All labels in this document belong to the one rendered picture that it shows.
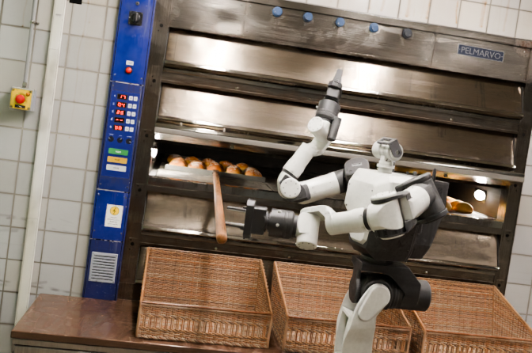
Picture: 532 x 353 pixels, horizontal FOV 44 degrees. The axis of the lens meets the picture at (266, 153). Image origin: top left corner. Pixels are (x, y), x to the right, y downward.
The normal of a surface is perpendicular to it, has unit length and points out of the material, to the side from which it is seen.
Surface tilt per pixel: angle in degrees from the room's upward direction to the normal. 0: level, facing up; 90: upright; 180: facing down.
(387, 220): 84
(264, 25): 90
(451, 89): 70
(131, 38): 90
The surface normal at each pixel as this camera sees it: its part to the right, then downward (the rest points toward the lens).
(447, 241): 0.17, -0.27
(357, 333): 0.15, 0.49
